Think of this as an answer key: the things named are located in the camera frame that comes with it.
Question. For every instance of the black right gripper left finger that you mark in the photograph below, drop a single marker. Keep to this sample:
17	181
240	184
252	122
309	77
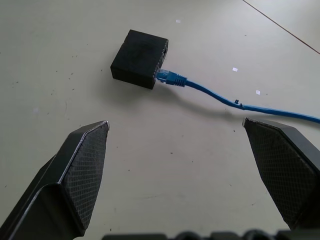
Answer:
75	175

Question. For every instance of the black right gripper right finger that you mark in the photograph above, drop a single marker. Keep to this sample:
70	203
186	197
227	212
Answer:
282	172

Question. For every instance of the black plastic box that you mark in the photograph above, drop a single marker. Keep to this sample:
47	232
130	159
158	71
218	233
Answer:
140	58

